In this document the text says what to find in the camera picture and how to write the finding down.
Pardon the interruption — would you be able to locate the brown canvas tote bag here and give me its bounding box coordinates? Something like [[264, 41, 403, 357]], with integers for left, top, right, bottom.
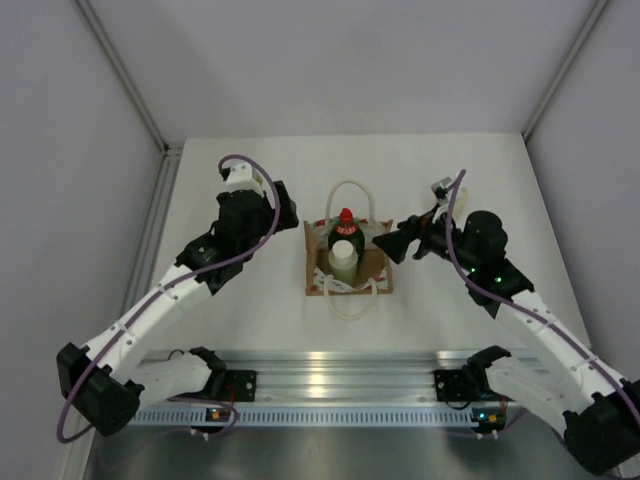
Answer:
[[303, 179, 394, 321]]

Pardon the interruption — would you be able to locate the aluminium mounting rail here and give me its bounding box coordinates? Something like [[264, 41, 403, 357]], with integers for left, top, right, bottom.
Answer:
[[79, 349, 626, 406]]

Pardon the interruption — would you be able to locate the aluminium frame post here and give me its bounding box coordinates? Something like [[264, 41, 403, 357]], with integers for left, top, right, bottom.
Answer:
[[72, 0, 169, 151], [521, 0, 614, 144]]

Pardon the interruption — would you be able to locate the white slotted cable duct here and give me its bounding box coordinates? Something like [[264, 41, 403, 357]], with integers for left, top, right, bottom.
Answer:
[[131, 405, 502, 428]]

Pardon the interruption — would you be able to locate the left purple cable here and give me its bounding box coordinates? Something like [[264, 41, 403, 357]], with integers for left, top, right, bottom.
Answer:
[[56, 154, 281, 445]]

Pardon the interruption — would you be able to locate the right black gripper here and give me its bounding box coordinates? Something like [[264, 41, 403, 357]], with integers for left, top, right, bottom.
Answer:
[[373, 202, 480, 273]]

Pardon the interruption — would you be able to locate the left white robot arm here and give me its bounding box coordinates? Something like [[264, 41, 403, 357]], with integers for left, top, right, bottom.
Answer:
[[56, 180, 299, 443]]

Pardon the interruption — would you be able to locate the right aluminium frame post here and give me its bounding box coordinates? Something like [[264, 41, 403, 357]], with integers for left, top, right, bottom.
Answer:
[[521, 0, 614, 144]]

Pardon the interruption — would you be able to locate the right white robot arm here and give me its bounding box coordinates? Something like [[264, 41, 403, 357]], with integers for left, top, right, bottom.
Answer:
[[373, 211, 639, 478]]

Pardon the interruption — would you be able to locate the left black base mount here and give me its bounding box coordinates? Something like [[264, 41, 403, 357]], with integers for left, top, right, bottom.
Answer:
[[217, 370, 257, 404]]

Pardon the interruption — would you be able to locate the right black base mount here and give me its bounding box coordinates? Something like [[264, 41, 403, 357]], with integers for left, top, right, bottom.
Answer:
[[433, 369, 475, 410]]

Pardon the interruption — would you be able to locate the dark bottle red cap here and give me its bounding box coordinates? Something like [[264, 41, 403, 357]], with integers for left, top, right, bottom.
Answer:
[[328, 208, 365, 256]]

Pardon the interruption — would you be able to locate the left aluminium frame post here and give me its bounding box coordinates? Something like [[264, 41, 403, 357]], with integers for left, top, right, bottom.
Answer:
[[72, 0, 169, 151]]

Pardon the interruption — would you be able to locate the green bottle white cap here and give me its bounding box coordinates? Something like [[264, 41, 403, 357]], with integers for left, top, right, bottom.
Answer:
[[328, 240, 358, 287]]

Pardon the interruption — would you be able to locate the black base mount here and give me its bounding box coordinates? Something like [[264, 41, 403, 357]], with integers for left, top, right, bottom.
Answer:
[[433, 369, 475, 410], [217, 370, 257, 404]]

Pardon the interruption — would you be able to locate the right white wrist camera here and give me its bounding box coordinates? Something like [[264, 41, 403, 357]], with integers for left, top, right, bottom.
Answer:
[[431, 177, 454, 202]]

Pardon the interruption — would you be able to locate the cream pump lotion bottle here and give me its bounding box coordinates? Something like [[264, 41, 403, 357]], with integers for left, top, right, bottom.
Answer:
[[432, 187, 469, 221]]

